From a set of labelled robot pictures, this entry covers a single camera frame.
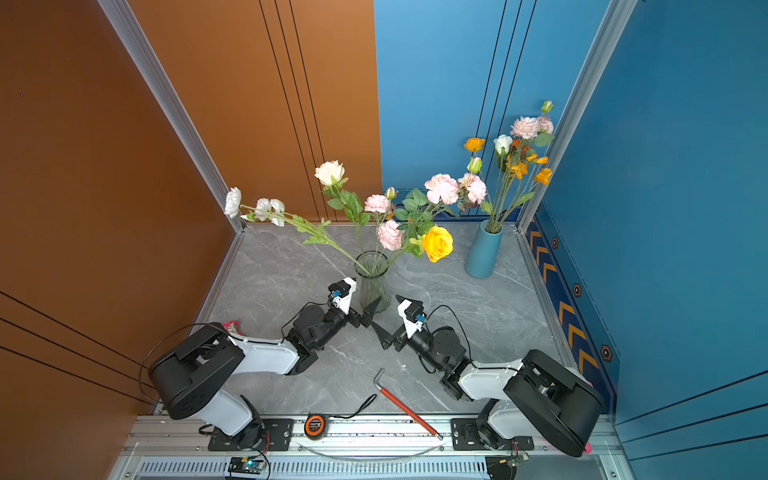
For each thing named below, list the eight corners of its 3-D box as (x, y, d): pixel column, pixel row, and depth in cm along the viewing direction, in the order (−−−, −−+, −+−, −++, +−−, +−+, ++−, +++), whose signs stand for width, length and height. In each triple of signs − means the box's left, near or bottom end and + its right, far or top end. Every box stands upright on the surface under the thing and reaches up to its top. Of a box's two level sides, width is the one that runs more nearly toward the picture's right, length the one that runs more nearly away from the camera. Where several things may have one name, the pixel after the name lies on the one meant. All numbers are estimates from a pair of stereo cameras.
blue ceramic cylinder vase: (471, 280, 105) (484, 240, 89) (462, 262, 110) (473, 221, 94) (492, 276, 106) (509, 236, 90) (482, 258, 111) (497, 217, 95)
